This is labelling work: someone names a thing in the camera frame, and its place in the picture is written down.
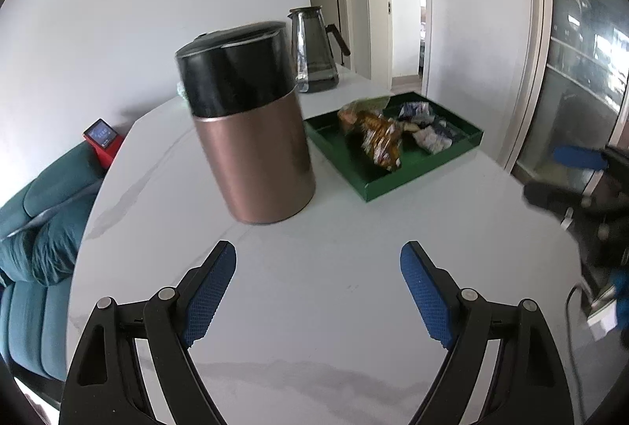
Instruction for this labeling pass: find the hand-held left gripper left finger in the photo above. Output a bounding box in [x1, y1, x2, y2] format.
[59, 241, 237, 425]

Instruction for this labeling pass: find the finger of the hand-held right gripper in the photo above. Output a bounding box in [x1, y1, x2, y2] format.
[553, 145, 610, 171]
[522, 180, 598, 222]

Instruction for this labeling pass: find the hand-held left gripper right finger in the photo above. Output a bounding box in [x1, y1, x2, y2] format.
[400, 241, 573, 425]

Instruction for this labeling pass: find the black snack packet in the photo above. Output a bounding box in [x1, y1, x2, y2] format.
[432, 118, 465, 143]

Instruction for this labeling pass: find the long silver snack packet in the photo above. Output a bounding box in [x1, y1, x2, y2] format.
[413, 127, 453, 155]

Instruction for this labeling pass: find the gold brown snack wrapper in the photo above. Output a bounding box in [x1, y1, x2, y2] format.
[361, 113, 406, 173]

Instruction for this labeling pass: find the green tray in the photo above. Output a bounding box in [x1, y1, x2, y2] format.
[303, 92, 485, 204]

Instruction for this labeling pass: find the grey blue snack packet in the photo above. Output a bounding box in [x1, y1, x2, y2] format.
[397, 101, 436, 122]

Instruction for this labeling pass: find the clear bag of colourful candies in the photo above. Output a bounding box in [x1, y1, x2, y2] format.
[338, 98, 394, 136]

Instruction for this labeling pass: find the person's right hand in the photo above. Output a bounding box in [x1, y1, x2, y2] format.
[609, 270, 629, 350]

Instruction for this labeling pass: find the bronze trash can black liner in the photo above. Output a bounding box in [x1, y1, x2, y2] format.
[175, 21, 316, 225]

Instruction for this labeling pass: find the large teal cushion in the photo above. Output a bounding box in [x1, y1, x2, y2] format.
[0, 196, 94, 285]

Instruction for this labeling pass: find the teal sofa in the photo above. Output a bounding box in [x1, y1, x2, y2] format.
[0, 142, 106, 381]

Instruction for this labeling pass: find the red digital clock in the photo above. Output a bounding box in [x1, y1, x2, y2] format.
[83, 119, 125, 170]

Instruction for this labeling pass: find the grey cable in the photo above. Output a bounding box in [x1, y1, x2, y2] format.
[565, 285, 590, 425]

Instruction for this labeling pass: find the glass kettle black handle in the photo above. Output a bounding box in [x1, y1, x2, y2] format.
[287, 6, 352, 94]

